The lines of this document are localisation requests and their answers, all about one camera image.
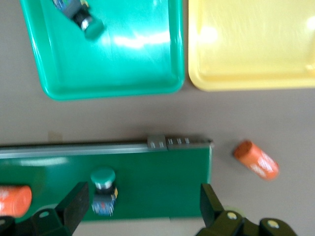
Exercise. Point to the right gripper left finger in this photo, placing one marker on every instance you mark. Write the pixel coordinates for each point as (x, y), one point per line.
(73, 204)

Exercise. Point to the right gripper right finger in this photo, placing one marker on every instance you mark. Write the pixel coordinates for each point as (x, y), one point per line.
(211, 209)

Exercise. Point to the green mushroom push button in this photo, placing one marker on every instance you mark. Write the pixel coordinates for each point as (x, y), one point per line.
(103, 175)
(93, 28)

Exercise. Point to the orange cylinder white print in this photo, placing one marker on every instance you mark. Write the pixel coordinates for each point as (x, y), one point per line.
(256, 159)
(14, 200)

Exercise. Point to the green conveyor belt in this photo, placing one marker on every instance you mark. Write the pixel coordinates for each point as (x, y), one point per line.
(152, 184)

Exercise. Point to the green plastic tray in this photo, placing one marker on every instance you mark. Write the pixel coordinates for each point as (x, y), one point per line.
(110, 68)

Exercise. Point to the yellow plastic tray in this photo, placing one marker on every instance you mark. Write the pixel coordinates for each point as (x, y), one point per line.
(246, 49)

